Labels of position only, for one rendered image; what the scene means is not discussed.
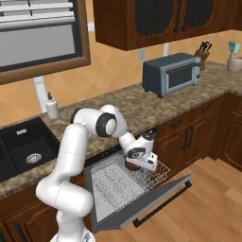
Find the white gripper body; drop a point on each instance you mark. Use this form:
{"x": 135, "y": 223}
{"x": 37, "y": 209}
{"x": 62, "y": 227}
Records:
{"x": 143, "y": 162}

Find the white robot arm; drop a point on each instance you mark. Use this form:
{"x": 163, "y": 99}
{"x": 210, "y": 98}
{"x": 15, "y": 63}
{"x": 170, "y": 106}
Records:
{"x": 71, "y": 164}

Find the dark brown bowl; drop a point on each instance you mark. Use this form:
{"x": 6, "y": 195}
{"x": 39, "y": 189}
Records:
{"x": 132, "y": 166}

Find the wooden cupboard door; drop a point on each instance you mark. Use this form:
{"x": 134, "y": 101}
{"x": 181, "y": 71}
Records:
{"x": 168, "y": 151}
{"x": 203, "y": 138}

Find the grey dishwasher door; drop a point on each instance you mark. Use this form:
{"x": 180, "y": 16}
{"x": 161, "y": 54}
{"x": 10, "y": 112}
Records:
{"x": 126, "y": 201}

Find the wooden drawer front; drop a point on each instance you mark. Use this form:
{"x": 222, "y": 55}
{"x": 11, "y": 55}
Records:
{"x": 217, "y": 106}
{"x": 164, "y": 126}

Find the grey toaster oven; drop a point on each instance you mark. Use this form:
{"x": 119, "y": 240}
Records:
{"x": 171, "y": 75}

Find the wooden corner cupboard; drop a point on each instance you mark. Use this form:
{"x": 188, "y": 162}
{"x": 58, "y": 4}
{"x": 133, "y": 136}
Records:
{"x": 233, "y": 132}

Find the white soap dispenser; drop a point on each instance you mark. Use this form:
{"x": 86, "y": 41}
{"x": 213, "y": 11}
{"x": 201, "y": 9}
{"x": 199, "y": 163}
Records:
{"x": 52, "y": 107}

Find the black sink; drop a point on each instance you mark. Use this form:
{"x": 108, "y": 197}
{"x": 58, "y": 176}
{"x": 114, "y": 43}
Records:
{"x": 25, "y": 148}

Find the wooden knife block with knives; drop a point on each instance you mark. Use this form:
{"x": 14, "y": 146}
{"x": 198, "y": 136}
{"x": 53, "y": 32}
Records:
{"x": 204, "y": 55}

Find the white tap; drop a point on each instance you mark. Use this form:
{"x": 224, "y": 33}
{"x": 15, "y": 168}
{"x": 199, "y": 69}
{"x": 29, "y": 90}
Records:
{"x": 40, "y": 94}

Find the beige utensil pot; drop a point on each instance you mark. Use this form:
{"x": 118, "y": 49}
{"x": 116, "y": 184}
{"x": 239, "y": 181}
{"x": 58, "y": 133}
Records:
{"x": 234, "y": 65}

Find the wooden cupboard under sink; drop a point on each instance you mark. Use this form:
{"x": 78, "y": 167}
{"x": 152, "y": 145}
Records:
{"x": 22, "y": 217}

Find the teal spatula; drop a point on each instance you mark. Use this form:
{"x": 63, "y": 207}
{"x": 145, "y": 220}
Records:
{"x": 234, "y": 48}

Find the window with white blinds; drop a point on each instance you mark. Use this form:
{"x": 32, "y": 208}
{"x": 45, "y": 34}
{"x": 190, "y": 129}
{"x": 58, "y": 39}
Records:
{"x": 38, "y": 34}

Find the white wall socket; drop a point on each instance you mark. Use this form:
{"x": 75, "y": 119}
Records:
{"x": 166, "y": 49}
{"x": 142, "y": 55}

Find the dark wooden wall cupboard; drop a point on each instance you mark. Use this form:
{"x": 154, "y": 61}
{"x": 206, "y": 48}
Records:
{"x": 119, "y": 22}

